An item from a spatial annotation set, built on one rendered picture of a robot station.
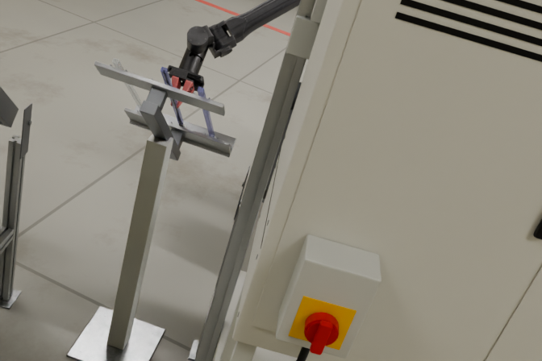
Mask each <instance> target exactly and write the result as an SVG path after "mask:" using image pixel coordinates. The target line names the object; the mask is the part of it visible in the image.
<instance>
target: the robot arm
mask: <svg viewBox="0 0 542 361"><path fill-rule="evenodd" d="M299 3H300V0H267V1H265V2H263V3H261V4H260V5H258V6H256V7H254V8H252V9H251V10H249V11H247V12H245V13H243V14H241V15H237V16H234V17H230V18H229V19H227V20H225V21H224V20H223V21H222V22H220V23H217V24H215V25H212V26H210V27H208V26H207V25H206V26H203V27H200V26H195V27H191V28H190V29H189V30H188V32H187V48H186V51H185V54H184V56H183V58H182V60H181V63H180V66H179V68H177V67H174V66H172V65H169V67H168V68H167V69H168V72H169V76H170V78H171V77H172V85H173V87H174V88H177V89H180V88H181V87H182V86H183V89H182V90H184V91H186V92H189V93H193V92H194V91H198V87H202V88H203V87H204V85H205V84H204V78H203V76H201V75H198V73H199V71H200V68H201V67H202V63H203V61H204V59H205V56H206V53H207V51H208V48H209V49H210V51H211V53H212V55H213V57H214V58H217V57H219V56H220V57H223V56H226V55H228V54H229V53H231V52H232V49H233V48H234V47H235V46H237V43H239V42H240V41H242V40H244V38H246V37H247V36H248V35H249V34H250V33H252V32H253V31H255V30H256V29H257V28H259V27H262V26H264V25H265V24H266V23H269V22H270V21H272V20H274V19H275V18H277V17H279V16H281V15H283V14H284V13H286V12H288V11H289V10H292V9H294V8H295V7H296V6H299ZM227 31H228V32H229V33H230V35H231V36H229V34H228V33H227ZM181 81H182V82H181Z"/></svg>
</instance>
